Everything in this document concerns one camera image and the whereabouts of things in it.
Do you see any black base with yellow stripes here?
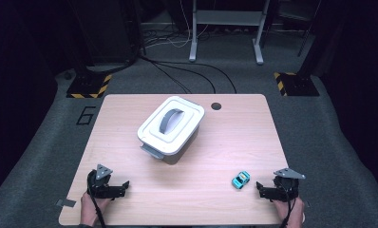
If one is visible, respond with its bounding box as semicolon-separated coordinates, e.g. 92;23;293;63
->
274;71;320;97
66;73;113;99

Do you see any person's right hand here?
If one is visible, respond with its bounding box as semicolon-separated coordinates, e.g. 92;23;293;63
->
274;197;305;228

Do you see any blue toy car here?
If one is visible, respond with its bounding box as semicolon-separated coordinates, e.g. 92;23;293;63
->
231;170;252;190

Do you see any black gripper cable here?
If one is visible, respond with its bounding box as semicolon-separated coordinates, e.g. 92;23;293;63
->
86;172;107;228
278;181;296;228

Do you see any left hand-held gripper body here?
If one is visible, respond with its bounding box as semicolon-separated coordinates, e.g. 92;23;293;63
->
86;163;115;200

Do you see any black floor cable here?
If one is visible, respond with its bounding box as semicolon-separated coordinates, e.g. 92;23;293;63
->
152;60;237;95
139;55;193;95

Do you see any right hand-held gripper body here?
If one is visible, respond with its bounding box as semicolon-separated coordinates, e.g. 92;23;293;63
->
272;167;306;202

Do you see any white lid with grey handle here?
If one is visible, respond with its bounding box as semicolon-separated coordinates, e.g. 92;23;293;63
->
137;95;206;156

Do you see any large dark box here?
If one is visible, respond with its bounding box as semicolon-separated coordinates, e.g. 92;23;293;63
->
90;0;141;64

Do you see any white metal stand frame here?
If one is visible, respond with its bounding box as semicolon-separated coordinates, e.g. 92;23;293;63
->
188;0;272;66

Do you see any white floor cable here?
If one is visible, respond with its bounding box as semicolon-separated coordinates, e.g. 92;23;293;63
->
143;0;210;49

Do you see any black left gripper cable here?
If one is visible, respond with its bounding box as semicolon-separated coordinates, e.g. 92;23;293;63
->
86;172;107;228

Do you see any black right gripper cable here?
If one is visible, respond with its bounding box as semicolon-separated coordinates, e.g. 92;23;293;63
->
278;181;296;228

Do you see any transparent brown storage box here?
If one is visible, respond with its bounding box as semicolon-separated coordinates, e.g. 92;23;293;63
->
139;124;200;165

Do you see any person's left hand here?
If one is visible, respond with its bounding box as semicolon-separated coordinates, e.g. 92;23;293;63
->
80;191;110;226

